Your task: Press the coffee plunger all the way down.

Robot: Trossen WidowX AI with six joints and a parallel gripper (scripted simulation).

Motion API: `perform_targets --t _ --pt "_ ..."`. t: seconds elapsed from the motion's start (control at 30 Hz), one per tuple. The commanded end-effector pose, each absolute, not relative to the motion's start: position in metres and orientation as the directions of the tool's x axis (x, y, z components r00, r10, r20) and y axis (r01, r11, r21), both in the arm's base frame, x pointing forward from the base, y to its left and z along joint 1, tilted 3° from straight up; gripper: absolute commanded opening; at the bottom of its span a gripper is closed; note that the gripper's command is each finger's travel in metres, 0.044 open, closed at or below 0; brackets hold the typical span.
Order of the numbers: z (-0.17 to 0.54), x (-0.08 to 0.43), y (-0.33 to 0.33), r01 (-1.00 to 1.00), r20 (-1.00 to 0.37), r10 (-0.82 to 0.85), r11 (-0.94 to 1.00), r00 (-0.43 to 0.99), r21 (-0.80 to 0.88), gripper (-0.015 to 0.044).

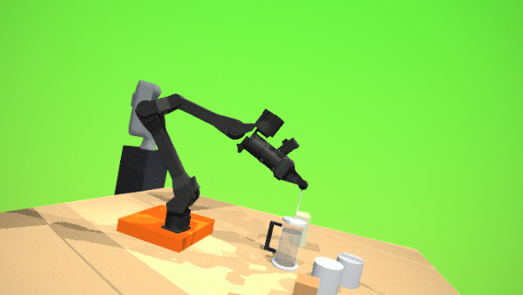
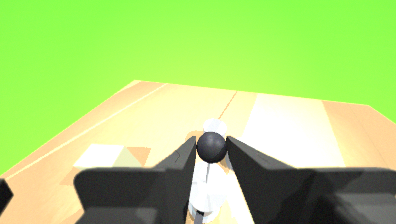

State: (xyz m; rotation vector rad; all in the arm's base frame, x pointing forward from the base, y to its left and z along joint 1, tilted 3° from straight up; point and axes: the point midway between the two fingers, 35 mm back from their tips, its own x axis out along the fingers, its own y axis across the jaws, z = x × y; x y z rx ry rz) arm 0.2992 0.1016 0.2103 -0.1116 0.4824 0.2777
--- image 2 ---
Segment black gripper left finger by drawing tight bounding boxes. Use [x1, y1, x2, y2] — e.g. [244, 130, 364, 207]
[73, 136, 196, 224]

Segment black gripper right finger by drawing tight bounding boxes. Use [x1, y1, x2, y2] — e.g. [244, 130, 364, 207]
[226, 136, 396, 224]

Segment glass french press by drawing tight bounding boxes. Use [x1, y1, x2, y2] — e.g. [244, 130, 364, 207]
[188, 131, 229, 224]

